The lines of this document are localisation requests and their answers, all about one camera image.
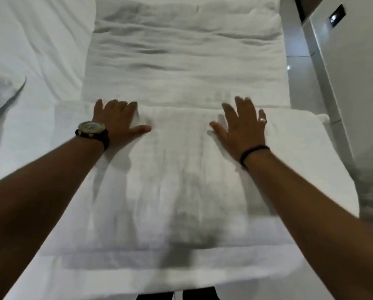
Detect person's left hand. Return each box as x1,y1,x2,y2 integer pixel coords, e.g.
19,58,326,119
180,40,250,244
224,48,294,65
92,99,152,148

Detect black strap wristwatch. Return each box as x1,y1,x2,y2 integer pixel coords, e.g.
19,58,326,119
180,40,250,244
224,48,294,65
75,121,110,151

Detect black wrist band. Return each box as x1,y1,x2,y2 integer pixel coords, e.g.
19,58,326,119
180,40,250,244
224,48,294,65
239,145,271,168

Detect white cabinet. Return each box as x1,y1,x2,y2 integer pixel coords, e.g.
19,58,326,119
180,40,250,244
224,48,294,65
302,0,373,188

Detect white crumpled cloth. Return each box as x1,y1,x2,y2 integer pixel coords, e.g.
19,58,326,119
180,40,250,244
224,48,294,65
355,179,373,238

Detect black wall panel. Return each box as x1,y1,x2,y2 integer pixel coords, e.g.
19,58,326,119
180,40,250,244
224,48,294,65
329,4,347,28

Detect white towel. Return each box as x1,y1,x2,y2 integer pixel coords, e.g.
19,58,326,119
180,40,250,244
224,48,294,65
39,0,359,295

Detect person's right forearm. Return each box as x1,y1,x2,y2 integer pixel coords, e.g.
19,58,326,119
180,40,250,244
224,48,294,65
243,149,373,300

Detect white bed sheet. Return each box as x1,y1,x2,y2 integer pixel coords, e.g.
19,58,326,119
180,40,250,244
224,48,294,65
0,0,334,300

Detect person's dark trousers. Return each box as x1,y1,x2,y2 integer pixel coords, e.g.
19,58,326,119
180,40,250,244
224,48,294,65
136,286,221,300

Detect person's right hand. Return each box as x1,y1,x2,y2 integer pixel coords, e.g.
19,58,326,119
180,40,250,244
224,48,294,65
209,96,268,163

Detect white pillow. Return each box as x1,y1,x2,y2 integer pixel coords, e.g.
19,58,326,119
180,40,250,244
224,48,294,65
0,76,28,123

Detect person's left forearm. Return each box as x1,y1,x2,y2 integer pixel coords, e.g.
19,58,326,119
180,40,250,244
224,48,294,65
0,136,106,300

